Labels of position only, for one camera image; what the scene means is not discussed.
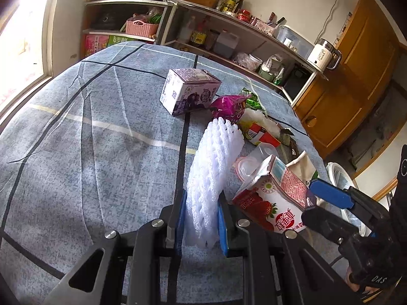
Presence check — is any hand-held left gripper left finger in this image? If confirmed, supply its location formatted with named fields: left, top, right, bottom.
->
left=41, top=189, right=188, bottom=305

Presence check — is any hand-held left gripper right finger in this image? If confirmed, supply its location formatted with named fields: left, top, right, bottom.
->
left=217, top=191, right=364, bottom=305

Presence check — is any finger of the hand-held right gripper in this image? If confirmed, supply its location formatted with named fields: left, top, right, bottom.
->
left=301, top=206, right=364, bottom=246
left=309, top=178, right=394, bottom=236

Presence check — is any white round trash bin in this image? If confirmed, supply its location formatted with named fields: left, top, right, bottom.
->
left=326, top=162, right=371, bottom=239

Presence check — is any white foam fruit net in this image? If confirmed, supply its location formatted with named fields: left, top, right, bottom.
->
left=186, top=117, right=245, bottom=249

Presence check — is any red strawberry milk carton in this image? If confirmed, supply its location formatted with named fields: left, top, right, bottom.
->
left=232, top=155, right=317, bottom=234

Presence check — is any clear plastic cup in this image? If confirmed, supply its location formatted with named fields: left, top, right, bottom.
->
left=245, top=143, right=280, bottom=166

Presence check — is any green snack packet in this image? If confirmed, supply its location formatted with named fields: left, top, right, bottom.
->
left=240, top=88, right=268, bottom=115

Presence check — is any magenta snack packet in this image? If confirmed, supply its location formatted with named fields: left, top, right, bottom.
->
left=210, top=95, right=252, bottom=125

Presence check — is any purple milk carton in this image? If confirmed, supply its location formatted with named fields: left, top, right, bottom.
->
left=159, top=68, right=222, bottom=116

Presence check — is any person's right hand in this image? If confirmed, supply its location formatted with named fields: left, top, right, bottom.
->
left=347, top=273, right=384, bottom=303

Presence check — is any white paper bag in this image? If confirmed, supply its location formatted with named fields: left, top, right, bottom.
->
left=286, top=151, right=327, bottom=192

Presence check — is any crumpled brown leaf wrapper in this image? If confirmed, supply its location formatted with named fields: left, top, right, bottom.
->
left=278, top=128, right=301, bottom=163

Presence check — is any pink rimmed plastic lid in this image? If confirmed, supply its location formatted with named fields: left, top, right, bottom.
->
left=234, top=156, right=260, bottom=182

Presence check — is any red and white wrapper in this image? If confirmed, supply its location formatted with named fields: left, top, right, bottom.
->
left=246, top=124, right=282, bottom=148

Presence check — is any white plastic bag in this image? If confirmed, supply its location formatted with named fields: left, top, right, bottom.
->
left=237, top=108, right=281, bottom=141

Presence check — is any grey checked blanket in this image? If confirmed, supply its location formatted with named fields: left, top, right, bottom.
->
left=0, top=41, right=329, bottom=305

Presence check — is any wooden door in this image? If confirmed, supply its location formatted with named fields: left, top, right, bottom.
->
left=293, top=0, right=400, bottom=160

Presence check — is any green and white food bag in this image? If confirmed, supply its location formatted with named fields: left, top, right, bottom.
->
left=257, top=55, right=285, bottom=85

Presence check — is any white electric kettle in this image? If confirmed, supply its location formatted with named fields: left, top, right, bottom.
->
left=307, top=38, right=343, bottom=72

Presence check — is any white plastic jar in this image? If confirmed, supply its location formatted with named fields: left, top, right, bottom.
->
left=246, top=54, right=263, bottom=72

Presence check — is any clear plastic storage box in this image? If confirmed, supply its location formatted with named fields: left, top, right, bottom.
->
left=276, top=25, right=315, bottom=59

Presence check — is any crumpled clear plastic bag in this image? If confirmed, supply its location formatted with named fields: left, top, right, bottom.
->
left=234, top=52, right=252, bottom=68

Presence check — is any pink knife holder box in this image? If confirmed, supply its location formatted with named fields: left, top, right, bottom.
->
left=254, top=13, right=278, bottom=37

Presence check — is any grey plastic jug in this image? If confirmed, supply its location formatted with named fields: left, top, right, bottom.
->
left=213, top=30, right=240, bottom=58

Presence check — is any yellow label oil bottle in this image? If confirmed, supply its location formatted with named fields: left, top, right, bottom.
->
left=190, top=22, right=209, bottom=48

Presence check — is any green cardboard box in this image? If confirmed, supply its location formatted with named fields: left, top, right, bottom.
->
left=107, top=35, right=156, bottom=48

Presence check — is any white plastic bottle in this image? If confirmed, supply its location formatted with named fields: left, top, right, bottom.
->
left=178, top=16, right=196, bottom=44

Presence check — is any long white shelf unit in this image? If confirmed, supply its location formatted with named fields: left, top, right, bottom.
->
left=161, top=0, right=330, bottom=106

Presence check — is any pink cardboard box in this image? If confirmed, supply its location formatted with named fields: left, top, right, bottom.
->
left=84, top=34, right=110, bottom=58

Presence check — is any pink plastic basket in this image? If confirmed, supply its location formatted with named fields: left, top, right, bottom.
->
left=125, top=20, right=159, bottom=37

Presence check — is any small white shelf unit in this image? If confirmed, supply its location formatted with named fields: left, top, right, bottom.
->
left=83, top=0, right=174, bottom=59

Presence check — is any window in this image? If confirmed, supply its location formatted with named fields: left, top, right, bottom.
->
left=0, top=0, right=64, bottom=124

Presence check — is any white wall cable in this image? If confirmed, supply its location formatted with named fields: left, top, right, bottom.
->
left=316, top=0, right=347, bottom=44

